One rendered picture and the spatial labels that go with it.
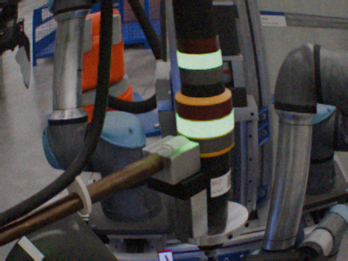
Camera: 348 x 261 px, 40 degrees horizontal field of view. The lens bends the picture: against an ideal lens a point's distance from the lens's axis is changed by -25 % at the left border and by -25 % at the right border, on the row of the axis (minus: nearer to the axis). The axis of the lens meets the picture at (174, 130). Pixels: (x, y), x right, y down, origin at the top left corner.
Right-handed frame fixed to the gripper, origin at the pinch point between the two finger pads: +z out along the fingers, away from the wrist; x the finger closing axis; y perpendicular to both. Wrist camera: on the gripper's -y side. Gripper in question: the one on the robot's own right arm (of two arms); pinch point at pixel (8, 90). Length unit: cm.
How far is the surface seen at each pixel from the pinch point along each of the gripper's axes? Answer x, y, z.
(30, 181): 36, 268, 148
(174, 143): -22, -53, -7
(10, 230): -7, -63, -7
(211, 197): -25, -52, -2
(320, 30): -135, 128, 25
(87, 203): -14, -59, -7
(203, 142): -24, -53, -7
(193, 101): -24, -52, -10
